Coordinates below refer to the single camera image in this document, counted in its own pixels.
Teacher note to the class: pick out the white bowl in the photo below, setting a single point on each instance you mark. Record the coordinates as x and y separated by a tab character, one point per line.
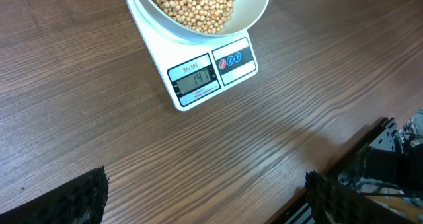
245	14

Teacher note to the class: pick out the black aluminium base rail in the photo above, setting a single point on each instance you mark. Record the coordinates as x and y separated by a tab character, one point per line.
346	170

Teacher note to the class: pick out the soybeans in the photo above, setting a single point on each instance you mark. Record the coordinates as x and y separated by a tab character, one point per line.
205	16

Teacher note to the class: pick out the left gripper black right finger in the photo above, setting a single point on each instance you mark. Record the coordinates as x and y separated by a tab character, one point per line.
332	202

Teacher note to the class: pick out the white digital kitchen scale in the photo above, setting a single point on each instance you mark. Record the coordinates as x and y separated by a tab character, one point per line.
194	72

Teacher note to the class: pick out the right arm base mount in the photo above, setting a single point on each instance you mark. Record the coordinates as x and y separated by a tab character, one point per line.
395	175

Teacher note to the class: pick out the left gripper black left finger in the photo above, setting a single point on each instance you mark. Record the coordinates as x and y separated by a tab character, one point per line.
81	200

